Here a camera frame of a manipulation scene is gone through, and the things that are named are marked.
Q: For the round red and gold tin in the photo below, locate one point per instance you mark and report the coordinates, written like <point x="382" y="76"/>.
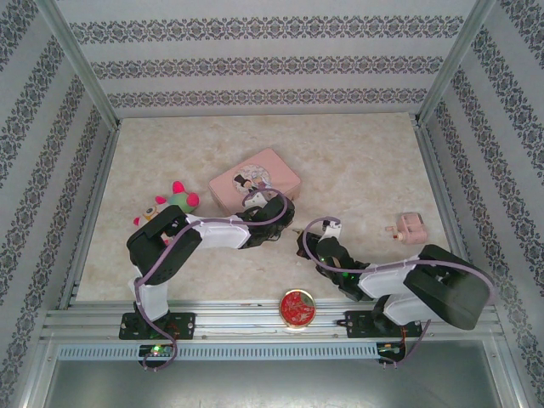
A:
<point x="296" y="308"/>

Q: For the aluminium frame post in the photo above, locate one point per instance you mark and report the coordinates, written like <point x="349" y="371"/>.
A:
<point x="76" y="59"/>
<point x="457" y="59"/>

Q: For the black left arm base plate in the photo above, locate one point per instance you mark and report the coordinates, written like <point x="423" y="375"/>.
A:
<point x="183" y="325"/>

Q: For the aluminium mounting rail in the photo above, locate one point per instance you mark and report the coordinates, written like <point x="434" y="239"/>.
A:
<point x="238" y="316"/>

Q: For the grey sheet metal tray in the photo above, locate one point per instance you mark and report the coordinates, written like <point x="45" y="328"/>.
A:
<point x="272" y="382"/>

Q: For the aluminium side rail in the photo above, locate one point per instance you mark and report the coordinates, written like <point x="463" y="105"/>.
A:
<point x="445" y="204"/>
<point x="94" y="204"/>

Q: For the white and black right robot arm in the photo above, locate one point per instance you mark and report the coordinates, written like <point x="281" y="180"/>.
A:
<point x="382" y="280"/>

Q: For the small pink plastic toy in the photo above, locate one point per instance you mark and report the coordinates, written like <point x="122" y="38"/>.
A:
<point x="410" y="229"/>

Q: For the pink tin box with cartoon couple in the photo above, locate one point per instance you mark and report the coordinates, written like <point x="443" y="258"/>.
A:
<point x="280" y="170"/>

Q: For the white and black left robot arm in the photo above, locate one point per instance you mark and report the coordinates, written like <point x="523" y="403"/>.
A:
<point x="221" y="234"/>

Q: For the colourful plush toy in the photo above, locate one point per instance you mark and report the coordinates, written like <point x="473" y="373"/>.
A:
<point x="174" y="202"/>

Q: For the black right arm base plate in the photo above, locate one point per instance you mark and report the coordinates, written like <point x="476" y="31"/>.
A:
<point x="361" y="325"/>

